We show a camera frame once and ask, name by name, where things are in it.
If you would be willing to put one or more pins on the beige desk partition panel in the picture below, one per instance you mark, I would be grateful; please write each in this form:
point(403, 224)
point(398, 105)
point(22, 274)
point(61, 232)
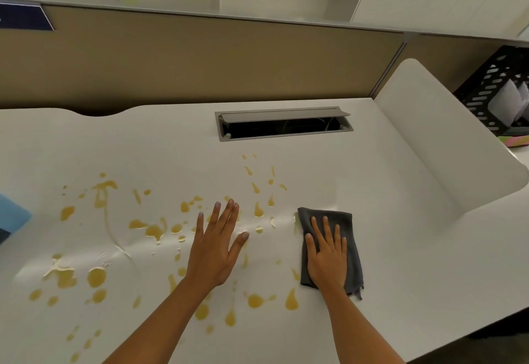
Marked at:
point(186, 61)

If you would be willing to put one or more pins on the person's left thumb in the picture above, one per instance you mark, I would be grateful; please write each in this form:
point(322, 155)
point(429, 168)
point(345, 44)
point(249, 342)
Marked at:
point(241, 243)

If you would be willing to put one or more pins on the person's left middle finger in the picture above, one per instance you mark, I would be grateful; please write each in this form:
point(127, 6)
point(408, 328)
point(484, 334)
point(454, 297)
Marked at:
point(226, 215)

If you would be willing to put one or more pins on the person's left hand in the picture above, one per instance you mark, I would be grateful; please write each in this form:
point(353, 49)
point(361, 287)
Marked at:
point(211, 258)

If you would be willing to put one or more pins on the person's right hand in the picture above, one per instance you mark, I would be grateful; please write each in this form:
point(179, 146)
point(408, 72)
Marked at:
point(327, 264)

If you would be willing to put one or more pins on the person's left forearm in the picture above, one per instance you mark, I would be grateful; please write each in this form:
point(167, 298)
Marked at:
point(161, 326)

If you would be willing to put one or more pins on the dark blue label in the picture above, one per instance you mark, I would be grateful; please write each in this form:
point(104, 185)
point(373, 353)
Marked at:
point(24, 16)

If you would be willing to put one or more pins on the pink and green notepad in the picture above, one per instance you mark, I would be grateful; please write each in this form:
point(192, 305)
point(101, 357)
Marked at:
point(514, 140)

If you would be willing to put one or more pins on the yellow liquid spill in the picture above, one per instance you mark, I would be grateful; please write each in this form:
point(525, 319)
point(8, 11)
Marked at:
point(97, 277)

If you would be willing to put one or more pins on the light blue object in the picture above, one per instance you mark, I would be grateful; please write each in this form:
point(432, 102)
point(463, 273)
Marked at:
point(11, 217)

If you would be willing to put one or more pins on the dark grey cleaning cloth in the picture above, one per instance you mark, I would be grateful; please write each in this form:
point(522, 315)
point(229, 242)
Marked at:
point(353, 252)

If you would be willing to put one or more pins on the person's right thumb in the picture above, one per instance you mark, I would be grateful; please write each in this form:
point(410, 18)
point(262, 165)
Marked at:
point(310, 247)

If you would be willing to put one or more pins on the person's left little finger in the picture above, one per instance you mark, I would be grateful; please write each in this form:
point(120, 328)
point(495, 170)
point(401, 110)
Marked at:
point(200, 226)

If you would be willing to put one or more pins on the person's right forearm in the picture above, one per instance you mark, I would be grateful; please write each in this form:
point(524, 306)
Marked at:
point(355, 330)

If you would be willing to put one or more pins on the white rounded side divider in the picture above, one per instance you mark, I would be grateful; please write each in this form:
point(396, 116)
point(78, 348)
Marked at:
point(438, 140)

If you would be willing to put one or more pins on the white papers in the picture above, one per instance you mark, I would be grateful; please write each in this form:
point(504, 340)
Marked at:
point(506, 101)

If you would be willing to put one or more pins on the person's right middle finger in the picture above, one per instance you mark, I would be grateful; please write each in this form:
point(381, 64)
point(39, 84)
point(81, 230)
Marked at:
point(327, 230)

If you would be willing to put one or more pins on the person's right little finger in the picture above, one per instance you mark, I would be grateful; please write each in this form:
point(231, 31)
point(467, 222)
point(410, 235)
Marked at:
point(344, 246)

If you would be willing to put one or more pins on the black mesh desk organizer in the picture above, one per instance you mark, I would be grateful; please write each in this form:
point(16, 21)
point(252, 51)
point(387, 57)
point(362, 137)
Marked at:
point(479, 86)

